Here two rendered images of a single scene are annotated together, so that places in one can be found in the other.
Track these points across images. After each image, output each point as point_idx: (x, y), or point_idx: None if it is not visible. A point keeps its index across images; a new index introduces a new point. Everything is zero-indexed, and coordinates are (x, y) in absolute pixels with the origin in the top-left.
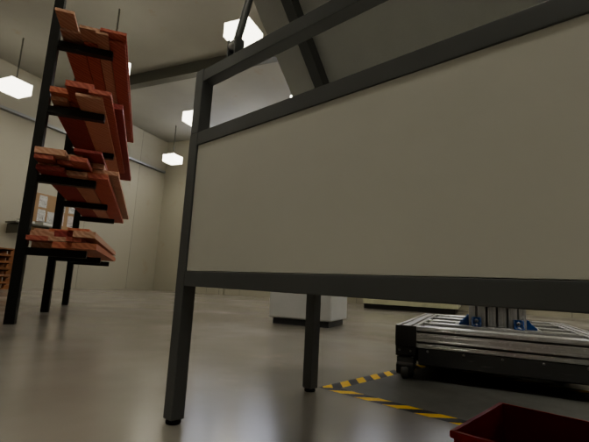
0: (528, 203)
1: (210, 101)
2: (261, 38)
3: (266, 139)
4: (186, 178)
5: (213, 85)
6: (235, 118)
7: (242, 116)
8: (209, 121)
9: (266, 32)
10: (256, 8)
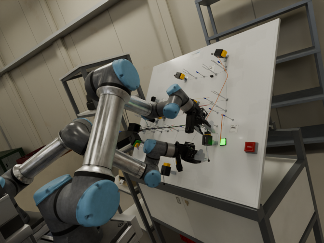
0: None
1: (294, 143)
2: None
3: None
4: (310, 175)
5: (291, 136)
6: (273, 154)
7: (268, 154)
8: (296, 152)
9: (271, 99)
10: (273, 84)
